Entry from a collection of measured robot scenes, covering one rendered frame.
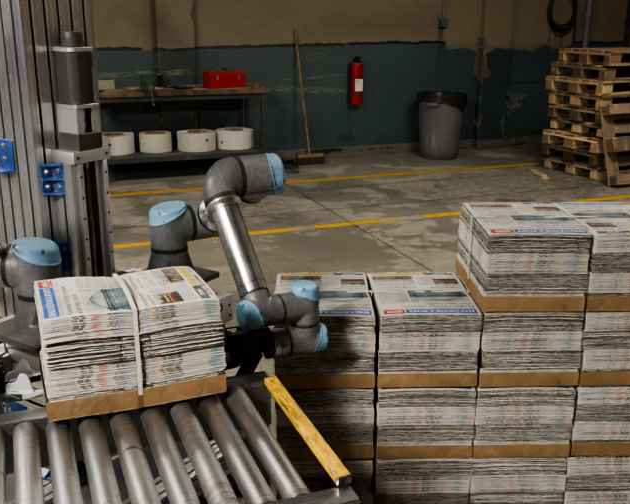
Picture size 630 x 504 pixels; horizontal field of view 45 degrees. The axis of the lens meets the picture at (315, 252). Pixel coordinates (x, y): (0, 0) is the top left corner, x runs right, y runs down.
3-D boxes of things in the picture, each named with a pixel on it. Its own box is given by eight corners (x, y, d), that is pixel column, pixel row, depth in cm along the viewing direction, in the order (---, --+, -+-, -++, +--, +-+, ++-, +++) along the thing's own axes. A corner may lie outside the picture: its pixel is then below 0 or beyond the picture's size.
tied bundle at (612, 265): (541, 270, 249) (548, 201, 242) (631, 269, 249) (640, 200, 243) (584, 313, 212) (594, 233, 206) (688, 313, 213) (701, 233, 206)
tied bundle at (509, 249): (453, 270, 248) (458, 200, 241) (543, 270, 249) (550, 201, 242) (480, 313, 212) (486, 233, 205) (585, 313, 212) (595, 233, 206)
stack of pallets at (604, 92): (621, 159, 916) (635, 46, 878) (688, 173, 835) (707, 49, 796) (534, 167, 861) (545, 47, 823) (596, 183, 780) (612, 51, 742)
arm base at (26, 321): (1, 327, 204) (-3, 292, 201) (48, 309, 216) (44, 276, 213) (39, 339, 196) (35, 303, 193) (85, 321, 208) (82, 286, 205)
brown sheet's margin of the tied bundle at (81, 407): (107, 362, 189) (106, 346, 188) (126, 410, 163) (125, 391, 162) (39, 371, 183) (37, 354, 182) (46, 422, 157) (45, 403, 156)
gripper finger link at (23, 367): (45, 355, 182) (7, 366, 176) (47, 378, 184) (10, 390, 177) (38, 352, 184) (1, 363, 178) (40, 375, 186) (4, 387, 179)
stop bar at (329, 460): (277, 382, 178) (277, 374, 177) (353, 484, 140) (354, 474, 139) (263, 384, 177) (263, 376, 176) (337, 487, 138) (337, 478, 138)
